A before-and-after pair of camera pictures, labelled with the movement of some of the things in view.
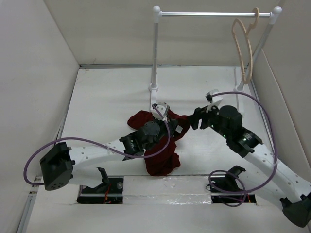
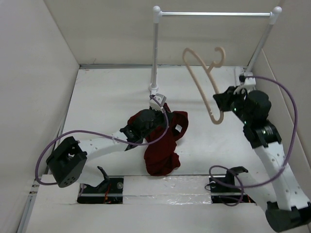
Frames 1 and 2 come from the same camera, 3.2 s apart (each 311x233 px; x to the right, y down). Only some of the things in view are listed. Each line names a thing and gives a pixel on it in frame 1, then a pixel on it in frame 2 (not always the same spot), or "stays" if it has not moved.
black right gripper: [199, 113] to [224, 99]
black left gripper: [171, 123] to [164, 121]
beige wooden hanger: [256, 11] to [209, 68]
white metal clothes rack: [157, 14] stays
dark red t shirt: [161, 158] stays
